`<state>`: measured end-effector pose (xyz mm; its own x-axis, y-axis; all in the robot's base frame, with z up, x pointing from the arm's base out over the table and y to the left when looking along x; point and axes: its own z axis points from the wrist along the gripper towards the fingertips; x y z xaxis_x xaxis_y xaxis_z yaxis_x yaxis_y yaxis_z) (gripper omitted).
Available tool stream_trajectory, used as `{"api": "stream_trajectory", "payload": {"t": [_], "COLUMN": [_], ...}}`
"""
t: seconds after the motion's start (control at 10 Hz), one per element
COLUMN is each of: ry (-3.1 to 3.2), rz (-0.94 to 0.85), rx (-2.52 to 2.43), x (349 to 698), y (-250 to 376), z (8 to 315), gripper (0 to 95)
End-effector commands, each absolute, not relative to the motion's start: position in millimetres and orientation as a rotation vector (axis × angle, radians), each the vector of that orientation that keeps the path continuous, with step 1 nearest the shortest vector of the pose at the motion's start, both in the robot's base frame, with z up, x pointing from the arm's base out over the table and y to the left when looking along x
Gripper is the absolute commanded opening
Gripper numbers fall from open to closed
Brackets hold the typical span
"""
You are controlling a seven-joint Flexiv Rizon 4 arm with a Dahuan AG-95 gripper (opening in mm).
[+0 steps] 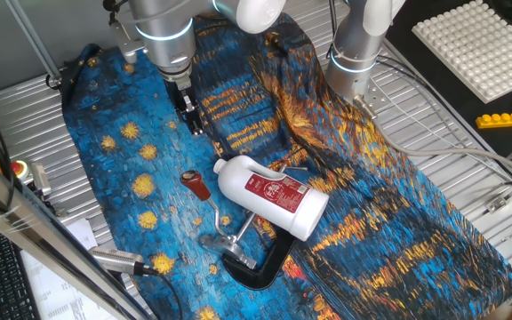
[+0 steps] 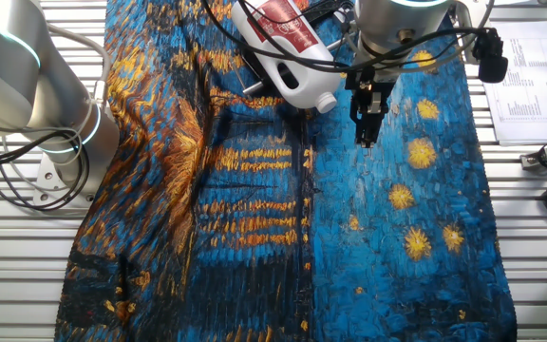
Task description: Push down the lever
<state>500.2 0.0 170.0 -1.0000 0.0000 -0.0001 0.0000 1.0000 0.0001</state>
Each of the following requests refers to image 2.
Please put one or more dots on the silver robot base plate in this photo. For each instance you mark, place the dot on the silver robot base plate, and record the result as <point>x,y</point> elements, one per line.
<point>43,192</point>

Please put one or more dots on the starry night painted cloth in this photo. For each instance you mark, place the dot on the starry night painted cloth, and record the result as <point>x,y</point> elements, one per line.
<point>349,214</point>

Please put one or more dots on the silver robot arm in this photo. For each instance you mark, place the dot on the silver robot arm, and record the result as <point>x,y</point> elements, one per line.
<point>17,71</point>

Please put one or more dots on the printed paper sheet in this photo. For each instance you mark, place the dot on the printed paper sheet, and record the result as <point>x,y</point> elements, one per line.
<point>530,95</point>

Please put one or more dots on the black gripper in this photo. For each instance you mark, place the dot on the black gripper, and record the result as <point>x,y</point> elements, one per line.
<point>371,83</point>

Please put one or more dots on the white bottle with red label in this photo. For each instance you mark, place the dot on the white bottle with red label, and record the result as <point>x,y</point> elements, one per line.
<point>311,85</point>

